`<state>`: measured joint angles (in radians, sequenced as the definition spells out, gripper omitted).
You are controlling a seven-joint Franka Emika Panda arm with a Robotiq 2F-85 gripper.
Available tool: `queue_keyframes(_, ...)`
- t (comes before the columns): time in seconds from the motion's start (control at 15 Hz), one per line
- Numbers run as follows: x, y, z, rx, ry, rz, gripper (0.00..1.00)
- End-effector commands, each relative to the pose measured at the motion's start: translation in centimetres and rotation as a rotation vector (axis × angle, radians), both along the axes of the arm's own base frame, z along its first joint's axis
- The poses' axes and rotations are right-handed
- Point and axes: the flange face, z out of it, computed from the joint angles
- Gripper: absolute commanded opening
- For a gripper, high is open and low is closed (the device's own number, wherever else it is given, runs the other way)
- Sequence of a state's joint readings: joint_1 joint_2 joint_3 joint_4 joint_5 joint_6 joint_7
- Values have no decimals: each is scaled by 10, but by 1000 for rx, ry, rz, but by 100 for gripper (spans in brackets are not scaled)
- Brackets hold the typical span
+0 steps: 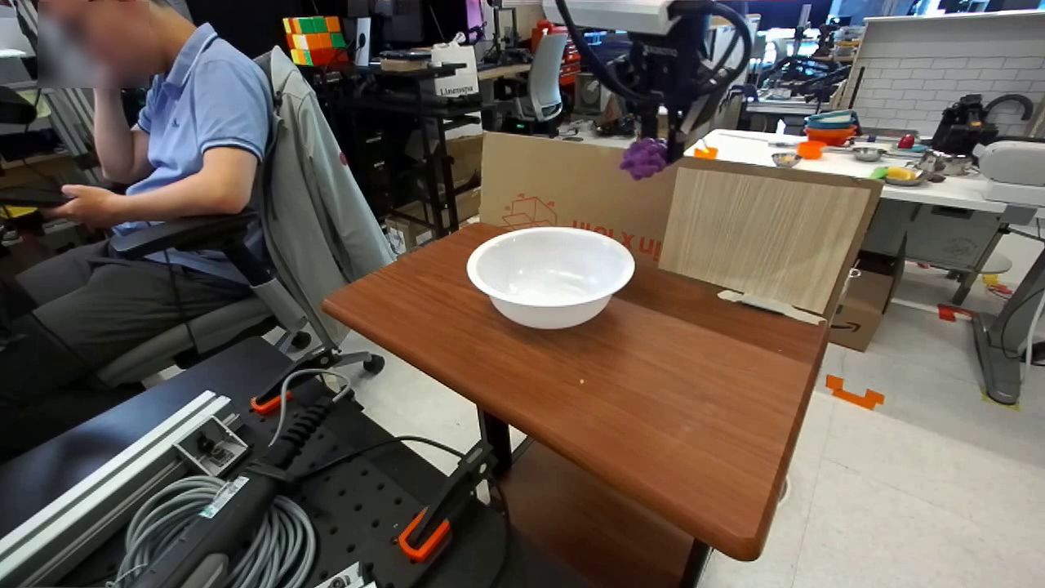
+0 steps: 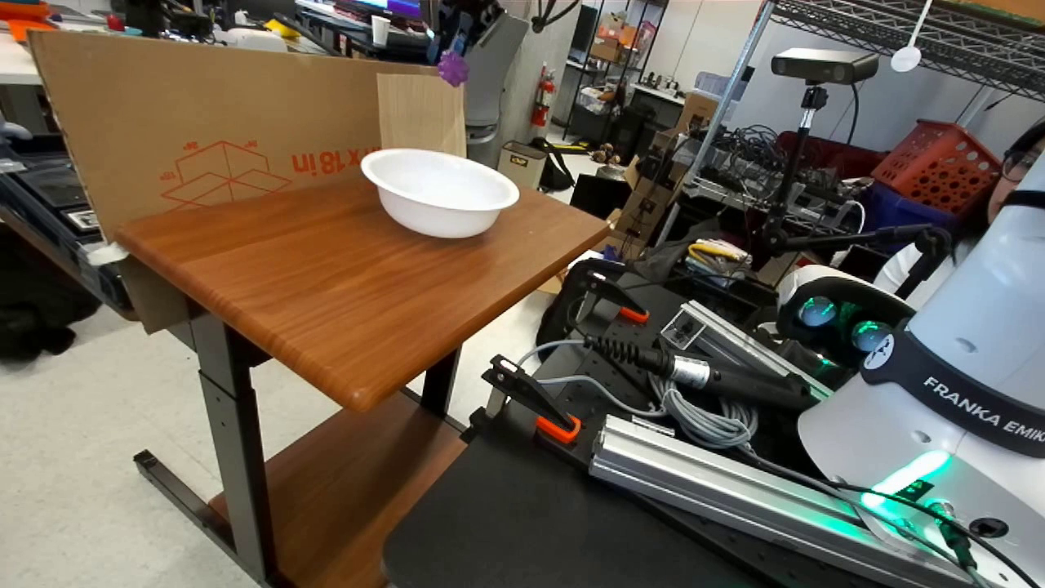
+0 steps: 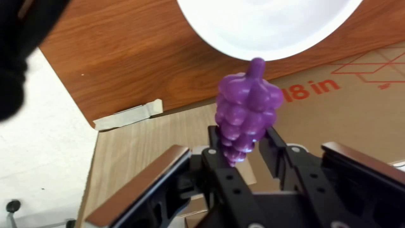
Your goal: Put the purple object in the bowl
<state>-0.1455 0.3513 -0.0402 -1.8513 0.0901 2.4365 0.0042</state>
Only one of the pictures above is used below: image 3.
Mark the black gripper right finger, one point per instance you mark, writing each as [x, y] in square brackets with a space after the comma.
[337, 181]

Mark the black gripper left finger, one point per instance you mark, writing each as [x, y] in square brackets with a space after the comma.
[228, 190]

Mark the purple toy grape bunch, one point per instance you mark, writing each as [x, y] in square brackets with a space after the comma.
[247, 111]

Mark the white bowl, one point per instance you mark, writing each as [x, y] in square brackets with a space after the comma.
[270, 25]

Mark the brown cardboard box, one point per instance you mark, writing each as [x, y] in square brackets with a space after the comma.
[349, 114]

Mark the light wooden panel board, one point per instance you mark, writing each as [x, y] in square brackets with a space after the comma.
[139, 147]

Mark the white tape strip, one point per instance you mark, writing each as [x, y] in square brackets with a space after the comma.
[128, 114]

